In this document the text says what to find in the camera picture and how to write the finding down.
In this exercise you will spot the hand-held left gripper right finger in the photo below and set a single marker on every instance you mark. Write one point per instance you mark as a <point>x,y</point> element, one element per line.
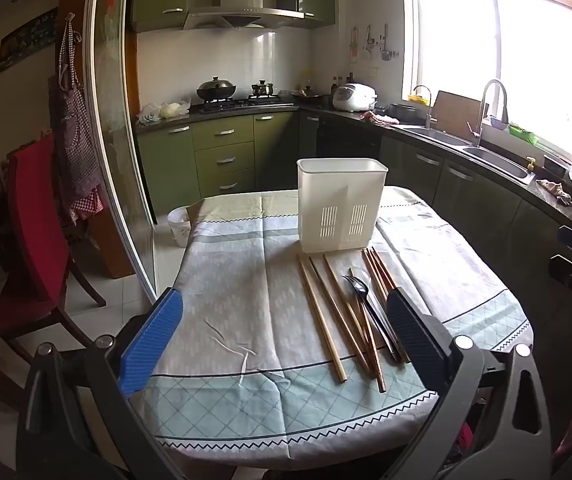
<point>416,340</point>

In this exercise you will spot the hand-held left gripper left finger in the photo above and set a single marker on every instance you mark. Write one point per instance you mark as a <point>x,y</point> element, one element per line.
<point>150,340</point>

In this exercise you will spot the black fork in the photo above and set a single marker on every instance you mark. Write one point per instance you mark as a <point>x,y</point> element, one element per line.
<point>366,305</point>

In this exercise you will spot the white spoon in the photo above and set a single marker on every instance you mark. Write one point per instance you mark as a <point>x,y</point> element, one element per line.
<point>360,273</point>

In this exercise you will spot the bundle of wooden chopsticks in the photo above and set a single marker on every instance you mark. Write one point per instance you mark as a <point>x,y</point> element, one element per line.
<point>333,310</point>

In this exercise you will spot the white plastic utensil holder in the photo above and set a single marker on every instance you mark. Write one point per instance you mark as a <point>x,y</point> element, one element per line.
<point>341,200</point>

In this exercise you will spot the brown rag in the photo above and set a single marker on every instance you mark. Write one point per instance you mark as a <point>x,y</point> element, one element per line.
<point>553,190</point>

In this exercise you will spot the black box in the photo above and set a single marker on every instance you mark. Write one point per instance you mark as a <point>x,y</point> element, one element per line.
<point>553,166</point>

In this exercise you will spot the small brass tap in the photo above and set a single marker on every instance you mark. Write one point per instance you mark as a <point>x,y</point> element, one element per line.
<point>531,162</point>

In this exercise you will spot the patterned grey green tablecloth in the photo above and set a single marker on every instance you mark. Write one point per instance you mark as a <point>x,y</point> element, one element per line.
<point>246,300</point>

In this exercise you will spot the pink patterned clothing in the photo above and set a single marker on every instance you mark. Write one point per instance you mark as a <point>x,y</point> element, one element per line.
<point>465,442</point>

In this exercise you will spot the white trash bin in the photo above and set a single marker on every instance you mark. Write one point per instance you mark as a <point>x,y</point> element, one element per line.
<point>178,227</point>

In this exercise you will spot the steel double sink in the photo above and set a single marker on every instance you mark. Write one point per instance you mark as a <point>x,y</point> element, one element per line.
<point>496,160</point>

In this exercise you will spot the green bowl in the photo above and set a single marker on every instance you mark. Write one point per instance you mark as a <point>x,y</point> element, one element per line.
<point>523,134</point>

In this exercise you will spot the blue bowl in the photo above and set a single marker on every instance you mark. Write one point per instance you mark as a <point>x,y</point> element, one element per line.
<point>497,122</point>

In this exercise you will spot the tall steel faucet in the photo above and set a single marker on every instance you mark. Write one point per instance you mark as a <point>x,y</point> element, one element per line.
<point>483,92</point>

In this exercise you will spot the wooden cutting board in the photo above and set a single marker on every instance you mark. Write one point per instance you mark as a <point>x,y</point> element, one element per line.
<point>453,112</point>

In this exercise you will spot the kitchen window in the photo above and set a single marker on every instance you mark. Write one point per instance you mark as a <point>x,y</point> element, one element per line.
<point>516,60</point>

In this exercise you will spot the green lower cabinets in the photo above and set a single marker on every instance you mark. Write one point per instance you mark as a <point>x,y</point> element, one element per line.
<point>225,155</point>

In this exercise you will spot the small steel faucet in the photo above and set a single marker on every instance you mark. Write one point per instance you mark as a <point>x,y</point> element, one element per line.
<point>428,105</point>

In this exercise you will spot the yellow sponge holder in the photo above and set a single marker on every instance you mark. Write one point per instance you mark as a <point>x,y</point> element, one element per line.
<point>417,100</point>

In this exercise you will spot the glass sliding door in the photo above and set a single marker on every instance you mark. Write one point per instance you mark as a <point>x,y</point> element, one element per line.
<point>115,125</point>

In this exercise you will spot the black pot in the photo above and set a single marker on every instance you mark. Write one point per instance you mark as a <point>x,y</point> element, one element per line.
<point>402,112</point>

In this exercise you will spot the red cloth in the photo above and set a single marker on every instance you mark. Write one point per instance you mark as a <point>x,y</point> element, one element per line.
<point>381,118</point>

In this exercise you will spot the white plastic bag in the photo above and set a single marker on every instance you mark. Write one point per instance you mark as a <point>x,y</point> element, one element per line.
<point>148,114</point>

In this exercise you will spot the checked hanging apron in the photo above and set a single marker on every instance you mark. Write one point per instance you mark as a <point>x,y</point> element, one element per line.
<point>73,125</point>

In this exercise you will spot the plastic bag with pale food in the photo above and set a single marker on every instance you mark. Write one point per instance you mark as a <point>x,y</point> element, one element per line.
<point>173,109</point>

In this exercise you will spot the black kitchen countertop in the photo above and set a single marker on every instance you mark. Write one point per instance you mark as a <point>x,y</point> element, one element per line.
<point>346,116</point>

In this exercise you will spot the white rice cooker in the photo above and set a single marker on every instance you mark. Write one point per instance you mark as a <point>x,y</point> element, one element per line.
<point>353,97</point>

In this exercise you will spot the black gas stove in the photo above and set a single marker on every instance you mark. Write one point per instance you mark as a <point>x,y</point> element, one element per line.
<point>246,103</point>

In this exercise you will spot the black wok with lid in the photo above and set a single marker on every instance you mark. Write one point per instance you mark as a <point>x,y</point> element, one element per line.
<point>215,90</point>

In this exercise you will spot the dark sauce bottles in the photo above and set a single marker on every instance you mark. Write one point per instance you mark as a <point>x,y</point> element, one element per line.
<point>336,86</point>

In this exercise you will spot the black frying pan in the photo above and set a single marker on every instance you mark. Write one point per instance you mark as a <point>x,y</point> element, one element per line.
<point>308,95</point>

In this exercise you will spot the hanging metal ladle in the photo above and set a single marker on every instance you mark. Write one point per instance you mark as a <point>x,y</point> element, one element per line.
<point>386,52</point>

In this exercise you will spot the small dark cooking pot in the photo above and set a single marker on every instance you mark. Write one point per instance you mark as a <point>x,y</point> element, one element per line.
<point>262,88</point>

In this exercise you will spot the hanging white spatula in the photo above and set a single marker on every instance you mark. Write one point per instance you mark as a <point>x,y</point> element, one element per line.
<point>367,47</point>

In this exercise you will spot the hanging patterned pot holder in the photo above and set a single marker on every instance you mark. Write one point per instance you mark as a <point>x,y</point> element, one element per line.
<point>355,45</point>

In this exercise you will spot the steel range hood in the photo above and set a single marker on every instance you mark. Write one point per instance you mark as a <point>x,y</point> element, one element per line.
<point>246,16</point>

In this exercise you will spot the white wall socket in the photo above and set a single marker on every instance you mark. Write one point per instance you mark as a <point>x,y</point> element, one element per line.
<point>373,71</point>

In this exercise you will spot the dark wall poster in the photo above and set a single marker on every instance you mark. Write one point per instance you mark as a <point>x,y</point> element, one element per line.
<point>28,40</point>

